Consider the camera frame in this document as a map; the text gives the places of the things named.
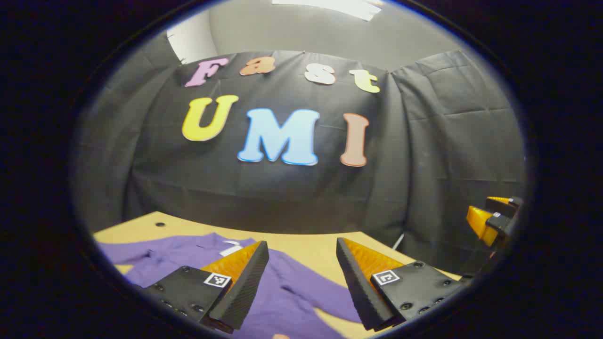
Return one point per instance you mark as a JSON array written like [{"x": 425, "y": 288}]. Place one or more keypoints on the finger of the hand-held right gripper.
[
  {"x": 501, "y": 203},
  {"x": 480, "y": 221}
]

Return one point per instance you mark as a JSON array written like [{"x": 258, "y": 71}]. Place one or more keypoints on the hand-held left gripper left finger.
[{"x": 247, "y": 282}]

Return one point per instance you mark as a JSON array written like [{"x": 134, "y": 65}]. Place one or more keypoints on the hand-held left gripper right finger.
[{"x": 358, "y": 287}]

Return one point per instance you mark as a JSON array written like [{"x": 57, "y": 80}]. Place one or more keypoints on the purple knit cardigan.
[{"x": 292, "y": 292}]

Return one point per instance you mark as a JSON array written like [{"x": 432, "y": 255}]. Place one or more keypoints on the black backdrop cloth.
[{"x": 282, "y": 188}]

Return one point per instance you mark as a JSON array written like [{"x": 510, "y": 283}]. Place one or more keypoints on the white ceiling light panel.
[{"x": 339, "y": 7}]

